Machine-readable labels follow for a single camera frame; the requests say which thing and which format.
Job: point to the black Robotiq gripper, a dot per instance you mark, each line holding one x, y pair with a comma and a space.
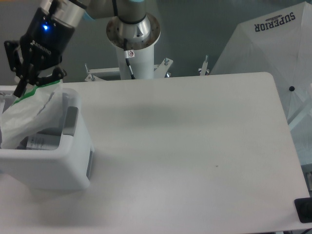
42, 47

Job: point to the white plastic wrapper with print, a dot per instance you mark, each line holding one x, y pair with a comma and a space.
39, 108

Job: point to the silver and grey robot arm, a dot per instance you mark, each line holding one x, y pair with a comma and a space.
130, 26

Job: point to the white plastic trash can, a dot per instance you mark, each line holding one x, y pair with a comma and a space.
67, 167

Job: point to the white Superior umbrella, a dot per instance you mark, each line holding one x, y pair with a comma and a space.
279, 43

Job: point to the black device at table edge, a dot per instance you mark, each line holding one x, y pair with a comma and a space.
304, 209

